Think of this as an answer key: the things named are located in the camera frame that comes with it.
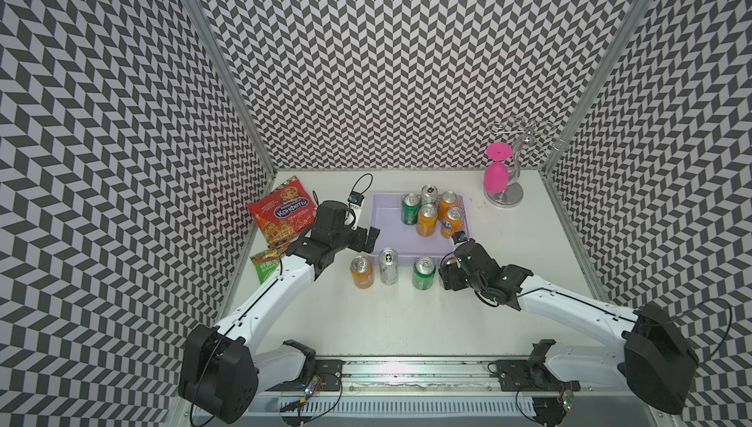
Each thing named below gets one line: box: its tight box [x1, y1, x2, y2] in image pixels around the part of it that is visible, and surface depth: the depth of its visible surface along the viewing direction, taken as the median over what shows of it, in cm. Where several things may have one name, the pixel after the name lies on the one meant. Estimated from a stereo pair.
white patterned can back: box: [421, 184, 439, 206], surface depth 96 cm
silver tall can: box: [378, 246, 399, 286], surface depth 81 cm
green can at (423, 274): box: [412, 255, 437, 291], surface depth 84 cm
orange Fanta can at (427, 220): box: [417, 203, 438, 238], surface depth 96 cm
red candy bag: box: [246, 175, 318, 248], surface depth 104 cm
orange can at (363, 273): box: [350, 254, 376, 290], surface depth 84 cm
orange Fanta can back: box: [438, 189, 459, 221], surface depth 98 cm
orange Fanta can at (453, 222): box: [441, 205, 466, 239], surface depth 95 cm
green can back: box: [401, 192, 423, 227], surface depth 98 cm
